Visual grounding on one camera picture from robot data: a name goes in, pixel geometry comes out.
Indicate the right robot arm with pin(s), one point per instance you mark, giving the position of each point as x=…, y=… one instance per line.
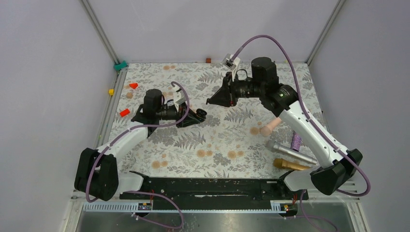
x=337, y=163

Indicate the gold microphone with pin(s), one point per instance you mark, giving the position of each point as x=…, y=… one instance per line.
x=287, y=165

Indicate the orange block lower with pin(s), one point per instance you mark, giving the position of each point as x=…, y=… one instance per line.
x=124, y=113

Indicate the orange triangle block upper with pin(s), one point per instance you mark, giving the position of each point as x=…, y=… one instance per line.
x=133, y=85

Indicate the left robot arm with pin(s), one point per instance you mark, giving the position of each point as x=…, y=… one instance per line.
x=97, y=172

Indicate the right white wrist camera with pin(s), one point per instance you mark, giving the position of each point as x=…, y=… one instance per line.
x=232, y=63

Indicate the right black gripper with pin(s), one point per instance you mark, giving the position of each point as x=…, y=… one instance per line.
x=222, y=97

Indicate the purple glitter microphone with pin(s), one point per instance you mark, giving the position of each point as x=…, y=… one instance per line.
x=296, y=142

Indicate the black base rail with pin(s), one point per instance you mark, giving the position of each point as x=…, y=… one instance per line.
x=205, y=194

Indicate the black earbud charging case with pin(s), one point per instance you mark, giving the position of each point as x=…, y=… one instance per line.
x=201, y=114

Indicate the teal block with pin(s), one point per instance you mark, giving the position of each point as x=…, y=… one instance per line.
x=120, y=66

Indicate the pink toy microphone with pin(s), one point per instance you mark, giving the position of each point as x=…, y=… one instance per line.
x=267, y=130

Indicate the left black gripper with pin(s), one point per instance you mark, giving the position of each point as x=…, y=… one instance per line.
x=191, y=118

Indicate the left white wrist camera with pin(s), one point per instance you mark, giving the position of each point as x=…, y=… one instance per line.
x=179, y=97

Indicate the silver microphone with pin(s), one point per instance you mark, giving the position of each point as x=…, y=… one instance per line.
x=277, y=147

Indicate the floral patterned mat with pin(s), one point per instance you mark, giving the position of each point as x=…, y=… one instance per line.
x=227, y=144

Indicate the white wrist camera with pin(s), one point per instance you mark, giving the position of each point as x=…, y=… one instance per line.
x=179, y=97
x=232, y=63

